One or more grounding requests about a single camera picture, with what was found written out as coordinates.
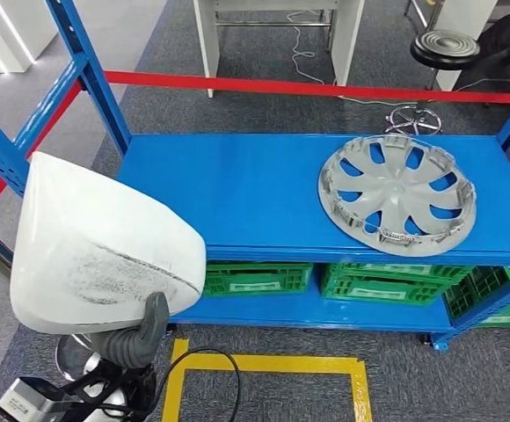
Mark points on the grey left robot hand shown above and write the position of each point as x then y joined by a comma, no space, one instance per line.
156,326

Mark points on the white car mirror cover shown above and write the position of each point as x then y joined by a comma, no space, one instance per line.
97,244

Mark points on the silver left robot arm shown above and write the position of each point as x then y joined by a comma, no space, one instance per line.
114,349

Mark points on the blue metal shelf rack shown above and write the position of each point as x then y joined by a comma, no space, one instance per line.
259,180

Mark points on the silver plastic wheel hubcap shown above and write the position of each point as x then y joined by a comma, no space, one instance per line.
396,192

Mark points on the white display plinth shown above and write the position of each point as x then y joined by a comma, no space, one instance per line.
4,29

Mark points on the white desk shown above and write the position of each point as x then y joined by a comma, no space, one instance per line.
466,17
347,41

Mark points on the black round stool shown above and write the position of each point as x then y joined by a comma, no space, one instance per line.
444,49

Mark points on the chrome stanchion post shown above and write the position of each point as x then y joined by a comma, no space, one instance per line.
68,355

